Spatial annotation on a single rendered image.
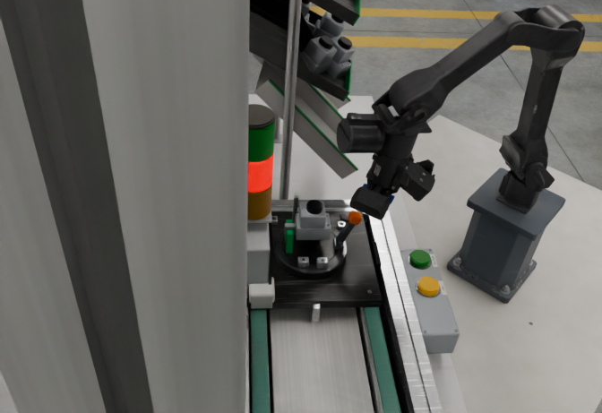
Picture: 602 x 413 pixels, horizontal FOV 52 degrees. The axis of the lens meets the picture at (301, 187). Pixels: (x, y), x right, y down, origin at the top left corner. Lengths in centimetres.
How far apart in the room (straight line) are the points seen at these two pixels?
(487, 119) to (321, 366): 261
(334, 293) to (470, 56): 48
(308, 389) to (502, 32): 65
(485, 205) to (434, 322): 26
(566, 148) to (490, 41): 254
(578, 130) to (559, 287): 231
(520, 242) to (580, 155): 225
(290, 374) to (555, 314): 58
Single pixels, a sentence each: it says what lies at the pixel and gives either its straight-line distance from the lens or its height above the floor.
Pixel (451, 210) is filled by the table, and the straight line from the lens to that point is 153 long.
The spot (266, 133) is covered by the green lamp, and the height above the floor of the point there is 140.
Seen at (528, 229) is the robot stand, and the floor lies 106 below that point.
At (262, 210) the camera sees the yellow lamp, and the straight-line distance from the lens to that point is 83.
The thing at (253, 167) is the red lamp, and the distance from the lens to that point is 78.
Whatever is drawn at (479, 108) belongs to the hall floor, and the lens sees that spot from 363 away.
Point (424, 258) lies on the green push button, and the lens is 123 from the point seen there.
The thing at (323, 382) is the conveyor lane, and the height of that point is 92.
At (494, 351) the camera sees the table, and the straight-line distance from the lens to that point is 128.
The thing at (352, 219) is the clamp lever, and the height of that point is 107.
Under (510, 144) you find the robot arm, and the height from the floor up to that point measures 120.
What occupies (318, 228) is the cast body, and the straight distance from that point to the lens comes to 113.
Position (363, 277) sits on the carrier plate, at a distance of 118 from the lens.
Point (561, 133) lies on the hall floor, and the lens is 363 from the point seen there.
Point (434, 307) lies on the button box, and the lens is 117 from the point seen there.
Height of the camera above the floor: 184
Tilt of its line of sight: 40 degrees down
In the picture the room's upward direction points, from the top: 5 degrees clockwise
